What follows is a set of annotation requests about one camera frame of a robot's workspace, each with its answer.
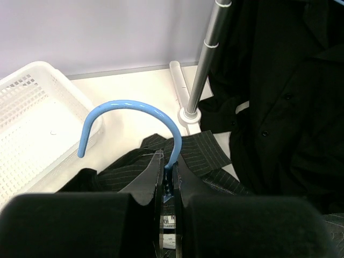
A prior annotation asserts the plain black shirt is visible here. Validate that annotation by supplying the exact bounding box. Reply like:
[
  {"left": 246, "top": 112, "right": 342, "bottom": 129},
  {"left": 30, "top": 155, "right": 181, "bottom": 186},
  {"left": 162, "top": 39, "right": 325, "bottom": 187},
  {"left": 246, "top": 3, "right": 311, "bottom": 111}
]
[{"left": 199, "top": 1, "right": 343, "bottom": 214}]

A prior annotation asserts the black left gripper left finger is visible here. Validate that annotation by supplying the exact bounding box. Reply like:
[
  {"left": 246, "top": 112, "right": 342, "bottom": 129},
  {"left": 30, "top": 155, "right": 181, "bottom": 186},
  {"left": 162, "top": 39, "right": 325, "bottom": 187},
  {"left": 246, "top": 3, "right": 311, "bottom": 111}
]
[{"left": 1, "top": 150, "right": 164, "bottom": 257}]

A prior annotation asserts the dark pinstriped shirt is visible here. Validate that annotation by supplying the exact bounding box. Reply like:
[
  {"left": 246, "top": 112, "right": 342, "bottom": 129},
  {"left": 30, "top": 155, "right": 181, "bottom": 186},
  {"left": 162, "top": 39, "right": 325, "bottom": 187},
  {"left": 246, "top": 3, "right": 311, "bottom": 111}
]
[{"left": 53, "top": 130, "right": 344, "bottom": 258}]

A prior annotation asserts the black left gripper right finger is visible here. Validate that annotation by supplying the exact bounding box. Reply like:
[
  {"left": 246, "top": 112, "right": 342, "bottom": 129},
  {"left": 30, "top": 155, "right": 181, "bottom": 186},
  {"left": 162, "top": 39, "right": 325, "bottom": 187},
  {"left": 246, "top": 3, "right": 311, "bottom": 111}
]
[{"left": 171, "top": 160, "right": 338, "bottom": 257}]

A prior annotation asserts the white plastic basket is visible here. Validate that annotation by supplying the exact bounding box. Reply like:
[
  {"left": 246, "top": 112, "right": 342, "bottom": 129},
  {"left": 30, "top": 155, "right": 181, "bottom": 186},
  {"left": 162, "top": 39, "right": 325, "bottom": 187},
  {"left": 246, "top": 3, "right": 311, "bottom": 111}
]
[{"left": 1, "top": 61, "right": 93, "bottom": 206}]

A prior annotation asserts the metal clothes rack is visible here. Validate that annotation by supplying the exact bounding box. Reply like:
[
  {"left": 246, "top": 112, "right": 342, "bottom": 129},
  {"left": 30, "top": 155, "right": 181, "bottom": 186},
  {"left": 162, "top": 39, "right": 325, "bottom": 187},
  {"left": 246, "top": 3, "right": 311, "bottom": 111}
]
[{"left": 169, "top": 0, "right": 233, "bottom": 135}]

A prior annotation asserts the light blue hanger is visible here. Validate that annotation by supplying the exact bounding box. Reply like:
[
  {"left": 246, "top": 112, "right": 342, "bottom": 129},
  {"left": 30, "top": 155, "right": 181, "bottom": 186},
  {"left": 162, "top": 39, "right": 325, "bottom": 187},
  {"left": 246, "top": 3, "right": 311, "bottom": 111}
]
[{"left": 77, "top": 100, "right": 182, "bottom": 203}]

